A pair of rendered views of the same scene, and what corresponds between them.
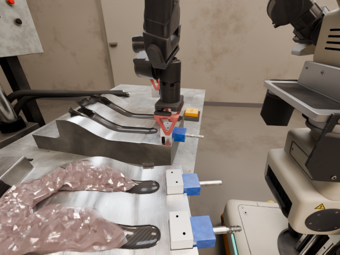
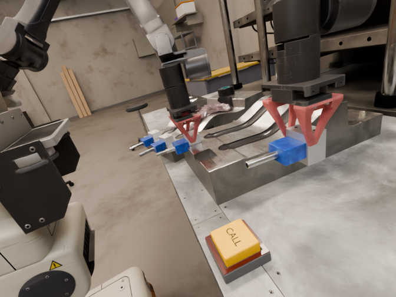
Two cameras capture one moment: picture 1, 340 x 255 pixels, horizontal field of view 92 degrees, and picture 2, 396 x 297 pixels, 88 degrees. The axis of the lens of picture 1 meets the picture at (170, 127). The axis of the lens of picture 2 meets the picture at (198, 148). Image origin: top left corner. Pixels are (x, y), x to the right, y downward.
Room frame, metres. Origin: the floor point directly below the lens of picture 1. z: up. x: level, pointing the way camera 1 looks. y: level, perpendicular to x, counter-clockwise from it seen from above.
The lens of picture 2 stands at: (0.96, -0.23, 1.11)
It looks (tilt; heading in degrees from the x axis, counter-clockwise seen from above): 23 degrees down; 154
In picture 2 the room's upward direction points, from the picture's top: 15 degrees counter-clockwise
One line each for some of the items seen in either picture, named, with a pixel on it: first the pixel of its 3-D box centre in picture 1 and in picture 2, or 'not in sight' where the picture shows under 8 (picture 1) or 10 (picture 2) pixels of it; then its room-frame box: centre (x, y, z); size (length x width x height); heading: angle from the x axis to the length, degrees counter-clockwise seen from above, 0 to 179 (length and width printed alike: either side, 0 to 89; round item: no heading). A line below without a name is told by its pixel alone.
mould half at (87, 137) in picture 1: (115, 123); (271, 129); (0.56, 0.21, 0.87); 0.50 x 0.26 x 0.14; 77
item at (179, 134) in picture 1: (182, 134); (177, 147); (0.44, -0.04, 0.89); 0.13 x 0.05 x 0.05; 77
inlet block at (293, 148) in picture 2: (166, 90); (281, 152); (0.75, 0.02, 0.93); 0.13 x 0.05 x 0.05; 77
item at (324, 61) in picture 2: not in sight; (324, 66); (0.21, 1.11, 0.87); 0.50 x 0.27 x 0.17; 77
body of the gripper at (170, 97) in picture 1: (170, 93); (178, 99); (0.45, 0.00, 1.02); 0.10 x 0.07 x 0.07; 167
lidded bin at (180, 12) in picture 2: not in sight; (185, 9); (-4.55, 3.15, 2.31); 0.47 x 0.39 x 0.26; 174
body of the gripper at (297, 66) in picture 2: not in sight; (297, 66); (0.76, 0.06, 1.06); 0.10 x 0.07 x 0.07; 167
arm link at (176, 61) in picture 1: (168, 70); (174, 75); (0.45, 0.00, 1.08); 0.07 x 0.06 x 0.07; 61
